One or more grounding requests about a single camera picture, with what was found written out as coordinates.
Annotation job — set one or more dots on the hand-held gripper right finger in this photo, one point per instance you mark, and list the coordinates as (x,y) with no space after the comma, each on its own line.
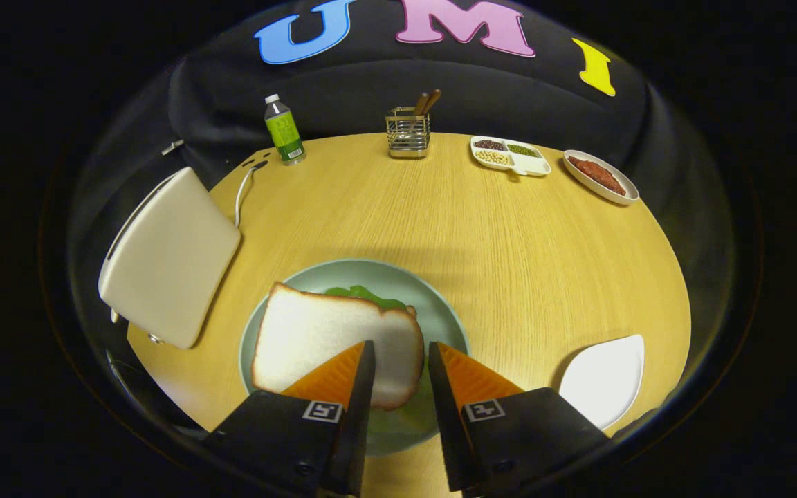
(443,415)

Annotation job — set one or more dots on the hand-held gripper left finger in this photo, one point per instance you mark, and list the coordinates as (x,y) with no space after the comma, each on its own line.
(360,415)

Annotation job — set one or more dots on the toasted bread slice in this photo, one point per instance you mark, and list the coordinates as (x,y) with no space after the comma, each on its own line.
(315,332)

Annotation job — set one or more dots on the green lettuce leaf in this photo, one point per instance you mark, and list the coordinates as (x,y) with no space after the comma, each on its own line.
(364,296)

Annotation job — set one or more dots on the pale green round plate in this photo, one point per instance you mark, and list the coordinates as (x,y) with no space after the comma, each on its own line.
(385,277)

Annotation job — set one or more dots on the white leaf-shaped plate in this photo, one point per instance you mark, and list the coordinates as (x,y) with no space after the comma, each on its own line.
(606,380)

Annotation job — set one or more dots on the white toaster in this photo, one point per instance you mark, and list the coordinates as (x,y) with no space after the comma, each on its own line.
(170,256)

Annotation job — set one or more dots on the white divided bean dish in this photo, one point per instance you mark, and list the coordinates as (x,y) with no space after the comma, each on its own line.
(526,164)

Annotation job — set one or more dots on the white round meat plate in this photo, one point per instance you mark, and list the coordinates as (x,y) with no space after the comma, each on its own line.
(582,176)

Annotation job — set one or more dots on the red meat slices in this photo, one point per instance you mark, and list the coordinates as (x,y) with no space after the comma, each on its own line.
(599,174)

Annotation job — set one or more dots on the green label plastic bottle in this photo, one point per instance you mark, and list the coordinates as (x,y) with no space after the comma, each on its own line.
(284,131)

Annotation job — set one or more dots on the small metal clip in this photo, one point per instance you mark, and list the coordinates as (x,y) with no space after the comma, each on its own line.
(171,146)

